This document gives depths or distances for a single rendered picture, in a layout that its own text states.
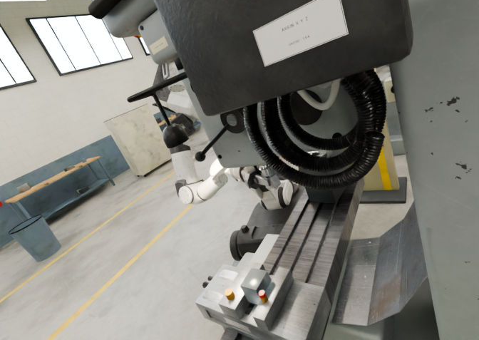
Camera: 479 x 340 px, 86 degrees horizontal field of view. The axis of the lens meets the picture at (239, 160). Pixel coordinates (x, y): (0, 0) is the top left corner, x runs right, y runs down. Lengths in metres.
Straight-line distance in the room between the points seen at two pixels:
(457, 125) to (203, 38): 0.30
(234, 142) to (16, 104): 7.88
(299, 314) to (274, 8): 0.63
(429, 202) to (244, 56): 0.32
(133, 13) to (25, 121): 7.68
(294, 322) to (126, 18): 0.80
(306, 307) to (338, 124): 0.44
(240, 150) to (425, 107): 0.41
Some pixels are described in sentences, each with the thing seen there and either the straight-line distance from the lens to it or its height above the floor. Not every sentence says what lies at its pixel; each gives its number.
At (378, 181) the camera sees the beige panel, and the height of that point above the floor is 0.13.
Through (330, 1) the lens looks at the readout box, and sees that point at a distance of 0.22.
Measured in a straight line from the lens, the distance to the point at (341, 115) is 0.50.
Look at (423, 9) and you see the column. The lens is 0.35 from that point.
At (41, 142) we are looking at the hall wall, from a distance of 8.27.
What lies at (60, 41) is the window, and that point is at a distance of 9.20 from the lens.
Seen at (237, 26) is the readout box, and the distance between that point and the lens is 0.25.
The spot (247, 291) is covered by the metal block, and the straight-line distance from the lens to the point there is 0.72.
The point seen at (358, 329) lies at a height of 0.85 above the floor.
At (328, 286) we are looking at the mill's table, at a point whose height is 0.91.
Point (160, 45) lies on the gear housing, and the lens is 0.67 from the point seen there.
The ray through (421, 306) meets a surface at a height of 0.73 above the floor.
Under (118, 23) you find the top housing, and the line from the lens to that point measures 0.75.
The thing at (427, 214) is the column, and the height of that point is 1.28.
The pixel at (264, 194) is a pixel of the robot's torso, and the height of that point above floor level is 0.76.
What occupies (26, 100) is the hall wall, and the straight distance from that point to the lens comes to 8.44.
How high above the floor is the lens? 1.55
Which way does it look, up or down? 19 degrees down
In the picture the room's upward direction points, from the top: 23 degrees counter-clockwise
